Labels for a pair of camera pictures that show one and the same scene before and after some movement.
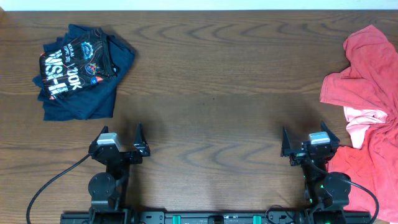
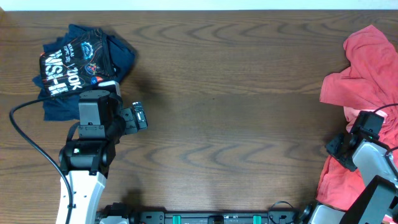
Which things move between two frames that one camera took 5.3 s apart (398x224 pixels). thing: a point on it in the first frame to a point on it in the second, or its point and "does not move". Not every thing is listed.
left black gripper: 139,145 to 126,114
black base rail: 216,218 does not move
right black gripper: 298,155 to 331,147
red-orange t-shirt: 370,83 does not move
